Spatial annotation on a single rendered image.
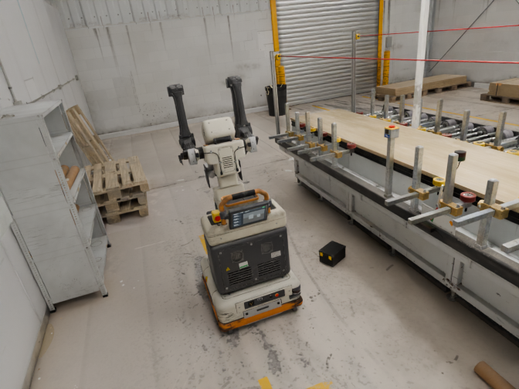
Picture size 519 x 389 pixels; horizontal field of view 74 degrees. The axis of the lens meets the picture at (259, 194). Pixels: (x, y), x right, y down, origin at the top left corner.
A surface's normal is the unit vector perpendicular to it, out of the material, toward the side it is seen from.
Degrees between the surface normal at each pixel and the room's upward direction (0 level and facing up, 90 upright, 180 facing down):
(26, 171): 90
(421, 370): 0
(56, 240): 90
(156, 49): 90
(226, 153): 82
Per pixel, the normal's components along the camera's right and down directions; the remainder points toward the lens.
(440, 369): -0.11, -0.91
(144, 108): 0.34, 0.36
